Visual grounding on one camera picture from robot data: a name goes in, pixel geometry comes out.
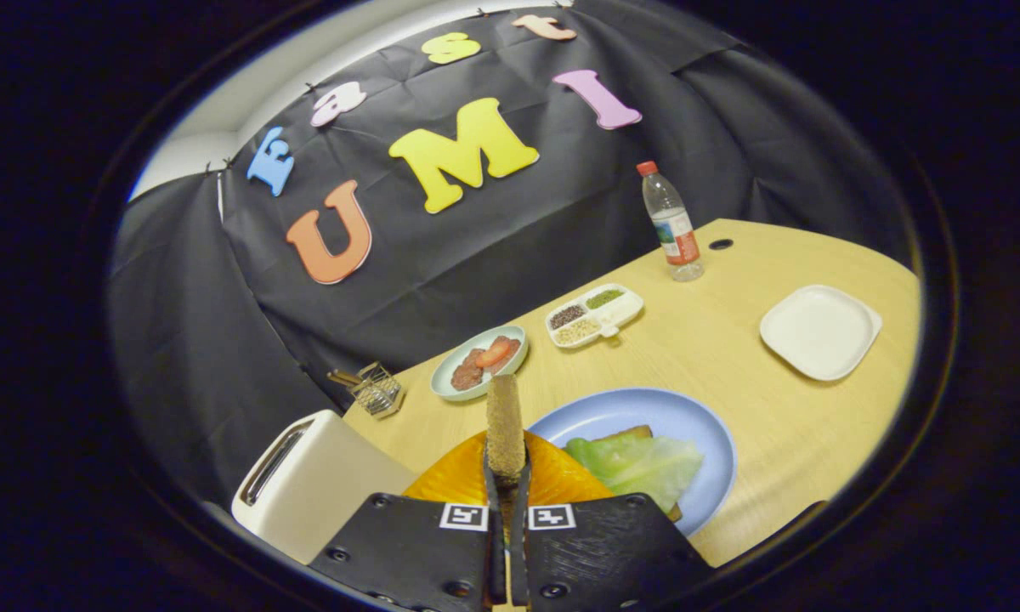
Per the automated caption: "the blue round plate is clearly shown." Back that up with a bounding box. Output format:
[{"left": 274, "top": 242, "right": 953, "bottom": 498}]
[{"left": 527, "top": 388, "right": 738, "bottom": 537}]

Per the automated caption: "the pale green round plate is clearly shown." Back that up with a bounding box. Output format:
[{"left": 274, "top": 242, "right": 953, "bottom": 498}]
[{"left": 430, "top": 325, "right": 529, "bottom": 401}]

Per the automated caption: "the square bread slice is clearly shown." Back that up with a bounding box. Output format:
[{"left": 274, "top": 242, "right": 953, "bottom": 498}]
[{"left": 593, "top": 424, "right": 683, "bottom": 522}]

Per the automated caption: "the wire mesh holder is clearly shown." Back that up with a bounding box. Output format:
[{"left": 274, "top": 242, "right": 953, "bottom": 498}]
[{"left": 348, "top": 361, "right": 406, "bottom": 417}]

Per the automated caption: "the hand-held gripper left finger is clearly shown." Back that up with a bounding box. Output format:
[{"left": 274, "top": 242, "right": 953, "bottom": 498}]
[{"left": 310, "top": 429, "right": 508, "bottom": 611}]

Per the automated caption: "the white toaster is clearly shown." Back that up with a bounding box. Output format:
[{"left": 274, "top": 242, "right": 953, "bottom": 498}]
[{"left": 231, "top": 410, "right": 417, "bottom": 565}]

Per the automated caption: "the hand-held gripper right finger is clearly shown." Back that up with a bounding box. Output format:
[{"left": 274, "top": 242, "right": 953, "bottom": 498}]
[{"left": 508, "top": 430, "right": 717, "bottom": 611}]

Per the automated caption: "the white square plate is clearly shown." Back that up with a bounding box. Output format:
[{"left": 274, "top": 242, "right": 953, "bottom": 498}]
[{"left": 759, "top": 285, "right": 883, "bottom": 382}]

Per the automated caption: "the brown toast bread slice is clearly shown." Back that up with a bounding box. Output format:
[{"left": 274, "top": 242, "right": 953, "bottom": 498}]
[{"left": 486, "top": 374, "right": 526, "bottom": 479}]

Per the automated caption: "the white divided seasoning dish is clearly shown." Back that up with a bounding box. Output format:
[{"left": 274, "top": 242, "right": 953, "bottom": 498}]
[{"left": 546, "top": 283, "right": 644, "bottom": 349}]

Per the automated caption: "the clear plastic water bottle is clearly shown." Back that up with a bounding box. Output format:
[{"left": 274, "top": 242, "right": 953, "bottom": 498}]
[{"left": 636, "top": 161, "right": 705, "bottom": 282}]

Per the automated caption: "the green lettuce leaf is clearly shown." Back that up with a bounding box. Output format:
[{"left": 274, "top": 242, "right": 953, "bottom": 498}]
[{"left": 564, "top": 435, "right": 705, "bottom": 513}]

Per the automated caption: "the brown meat slice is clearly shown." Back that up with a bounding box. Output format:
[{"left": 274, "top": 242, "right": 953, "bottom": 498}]
[
  {"left": 476, "top": 336, "right": 521, "bottom": 375},
  {"left": 450, "top": 348, "right": 487, "bottom": 392}
]

